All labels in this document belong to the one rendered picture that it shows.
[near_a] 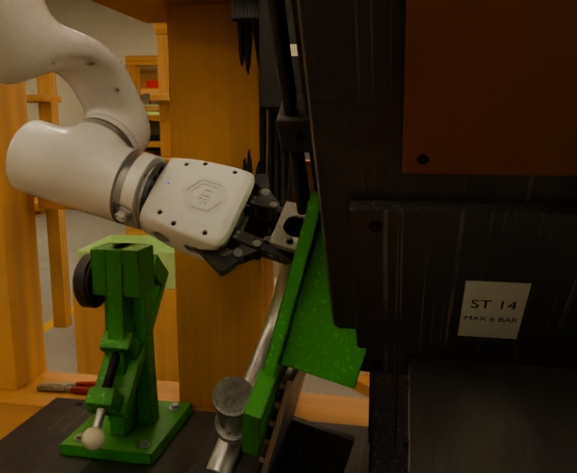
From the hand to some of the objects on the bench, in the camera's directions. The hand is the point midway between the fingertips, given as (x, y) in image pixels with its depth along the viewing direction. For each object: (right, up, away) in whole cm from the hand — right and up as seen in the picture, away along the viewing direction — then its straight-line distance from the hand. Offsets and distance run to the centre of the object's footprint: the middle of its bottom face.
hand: (288, 236), depth 64 cm
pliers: (-35, -27, +40) cm, 59 cm away
